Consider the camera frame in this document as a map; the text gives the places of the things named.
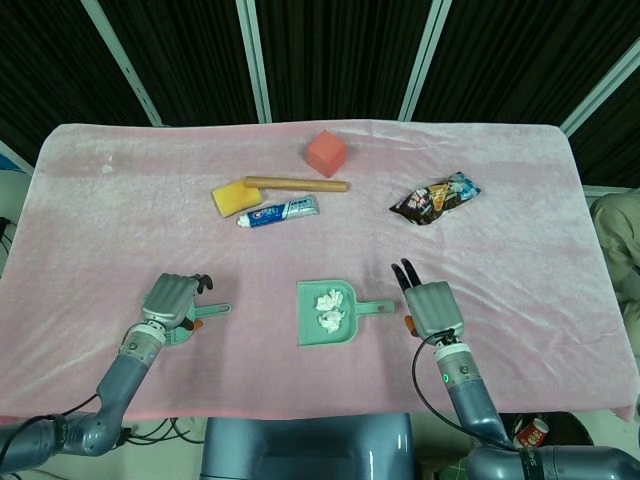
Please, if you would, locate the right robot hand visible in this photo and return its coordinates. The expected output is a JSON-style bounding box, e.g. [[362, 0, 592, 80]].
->
[[390, 258, 469, 346]]

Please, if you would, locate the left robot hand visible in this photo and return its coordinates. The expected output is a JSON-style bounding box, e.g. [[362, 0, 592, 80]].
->
[[141, 272, 215, 334]]

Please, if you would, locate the green hand broom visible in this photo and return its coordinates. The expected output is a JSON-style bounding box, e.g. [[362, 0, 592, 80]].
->
[[167, 301, 234, 345]]

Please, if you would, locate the green dustpan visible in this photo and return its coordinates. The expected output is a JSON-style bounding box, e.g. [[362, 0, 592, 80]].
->
[[296, 279, 396, 348]]

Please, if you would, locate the dark snack bag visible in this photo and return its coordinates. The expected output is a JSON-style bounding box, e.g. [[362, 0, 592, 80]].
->
[[389, 170, 482, 227]]

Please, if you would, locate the yellow sponge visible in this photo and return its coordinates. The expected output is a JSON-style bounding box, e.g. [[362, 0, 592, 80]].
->
[[211, 181, 263, 218]]

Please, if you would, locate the pink velvet cloth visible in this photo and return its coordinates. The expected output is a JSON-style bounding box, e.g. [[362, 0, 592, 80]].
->
[[0, 119, 634, 421]]

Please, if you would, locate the blue white toothpaste tube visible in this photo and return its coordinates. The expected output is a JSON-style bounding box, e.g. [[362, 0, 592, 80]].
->
[[235, 194, 320, 229]]

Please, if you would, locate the red drink can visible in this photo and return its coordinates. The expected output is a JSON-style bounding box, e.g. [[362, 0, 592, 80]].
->
[[514, 418, 550, 449]]

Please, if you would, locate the wooden rolling stick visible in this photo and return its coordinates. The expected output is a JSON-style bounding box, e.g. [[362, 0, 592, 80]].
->
[[244, 175, 349, 193]]

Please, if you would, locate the blue-grey robot torso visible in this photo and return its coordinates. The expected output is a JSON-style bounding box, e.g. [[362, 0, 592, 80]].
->
[[199, 414, 416, 480]]

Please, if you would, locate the red foam cube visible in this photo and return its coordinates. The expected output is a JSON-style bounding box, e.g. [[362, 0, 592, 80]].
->
[[305, 129, 349, 180]]

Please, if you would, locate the person in beige clothing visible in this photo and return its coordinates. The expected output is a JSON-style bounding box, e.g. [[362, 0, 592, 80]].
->
[[589, 192, 640, 306]]

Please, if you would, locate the black floor cable bundle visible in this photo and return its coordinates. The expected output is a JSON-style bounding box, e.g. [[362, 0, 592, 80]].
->
[[119, 417, 206, 446]]

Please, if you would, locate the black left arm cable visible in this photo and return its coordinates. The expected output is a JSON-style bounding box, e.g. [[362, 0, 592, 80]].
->
[[0, 392, 101, 426]]

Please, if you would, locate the white frame post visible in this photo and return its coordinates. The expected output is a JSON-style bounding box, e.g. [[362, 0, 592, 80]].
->
[[79, 0, 164, 126], [399, 0, 454, 121], [559, 37, 640, 136], [234, 0, 274, 124], [0, 139, 35, 175]]

